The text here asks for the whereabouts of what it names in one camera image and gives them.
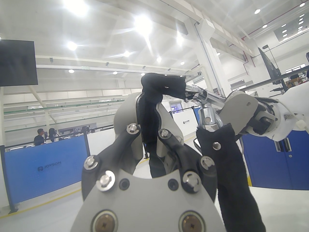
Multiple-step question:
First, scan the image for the person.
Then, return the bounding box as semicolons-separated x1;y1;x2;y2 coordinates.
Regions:
48;128;60;143
34;128;46;146

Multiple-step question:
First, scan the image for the black monitor screen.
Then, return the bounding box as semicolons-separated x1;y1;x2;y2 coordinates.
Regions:
0;39;39;86

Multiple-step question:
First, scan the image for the blue metal cabinet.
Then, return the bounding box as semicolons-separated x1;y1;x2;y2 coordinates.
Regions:
241;127;309;191

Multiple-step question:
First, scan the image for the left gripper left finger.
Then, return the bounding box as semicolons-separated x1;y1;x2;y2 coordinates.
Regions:
82;73;165;202

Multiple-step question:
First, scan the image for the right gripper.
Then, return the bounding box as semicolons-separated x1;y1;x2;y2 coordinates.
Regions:
196;91;282;232

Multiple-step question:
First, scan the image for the silver metal padlock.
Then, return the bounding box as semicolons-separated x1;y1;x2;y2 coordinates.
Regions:
198;92;227;133

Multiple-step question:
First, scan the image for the blue partition panel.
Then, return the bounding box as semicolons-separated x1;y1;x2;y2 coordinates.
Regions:
0;128;91;214

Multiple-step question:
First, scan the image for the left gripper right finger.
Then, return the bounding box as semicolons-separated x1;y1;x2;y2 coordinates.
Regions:
150;74;219;201

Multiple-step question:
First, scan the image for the white partition panel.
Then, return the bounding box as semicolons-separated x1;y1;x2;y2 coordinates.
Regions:
173;109;201;135

